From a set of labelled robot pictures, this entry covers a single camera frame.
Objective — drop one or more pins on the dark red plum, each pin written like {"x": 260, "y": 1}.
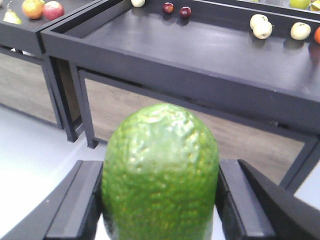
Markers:
{"x": 185, "y": 12}
{"x": 168, "y": 7}

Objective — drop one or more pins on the black wooden fruit stand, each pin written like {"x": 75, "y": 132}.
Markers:
{"x": 105, "y": 58}

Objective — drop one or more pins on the pale apple lower pair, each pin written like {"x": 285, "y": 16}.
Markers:
{"x": 262, "y": 30}

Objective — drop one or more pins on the dark red plum right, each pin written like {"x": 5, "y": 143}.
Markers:
{"x": 185, "y": 12}

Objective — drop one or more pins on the pale apple upper pair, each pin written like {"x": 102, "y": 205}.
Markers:
{"x": 256, "y": 18}

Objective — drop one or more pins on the orange fruit right corner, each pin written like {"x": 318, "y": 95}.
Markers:
{"x": 317, "y": 35}

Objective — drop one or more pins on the green avocado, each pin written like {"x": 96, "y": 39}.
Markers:
{"x": 160, "y": 176}

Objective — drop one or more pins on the pale apple right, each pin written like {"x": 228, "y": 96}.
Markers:
{"x": 300, "y": 31}

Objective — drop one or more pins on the red apple front left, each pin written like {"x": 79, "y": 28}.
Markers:
{"x": 53, "y": 10}

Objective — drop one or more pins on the orange fruit front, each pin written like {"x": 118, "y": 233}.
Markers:
{"x": 33, "y": 9}

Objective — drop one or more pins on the dark red plum left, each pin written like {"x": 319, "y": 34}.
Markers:
{"x": 168, "y": 7}

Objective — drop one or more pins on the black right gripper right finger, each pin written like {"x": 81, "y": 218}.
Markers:
{"x": 252, "y": 207}

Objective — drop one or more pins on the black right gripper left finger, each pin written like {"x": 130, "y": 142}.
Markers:
{"x": 70, "y": 212}

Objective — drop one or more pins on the pale apple far left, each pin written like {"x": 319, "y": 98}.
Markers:
{"x": 138, "y": 3}

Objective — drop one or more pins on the pale apple pair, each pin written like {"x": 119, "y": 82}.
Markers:
{"x": 256, "y": 18}
{"x": 262, "y": 30}

